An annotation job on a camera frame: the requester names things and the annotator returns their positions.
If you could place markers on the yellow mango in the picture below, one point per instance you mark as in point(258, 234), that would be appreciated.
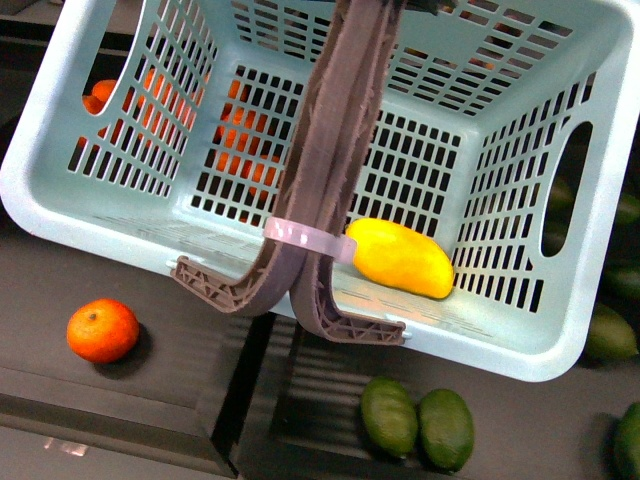
point(397, 257)

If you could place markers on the light blue plastic basket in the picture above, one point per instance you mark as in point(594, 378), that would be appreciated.
point(158, 129)

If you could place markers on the white zip tie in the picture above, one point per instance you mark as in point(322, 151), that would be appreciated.
point(340, 248)

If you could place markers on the lone front orange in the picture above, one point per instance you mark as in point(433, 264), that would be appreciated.
point(102, 331)

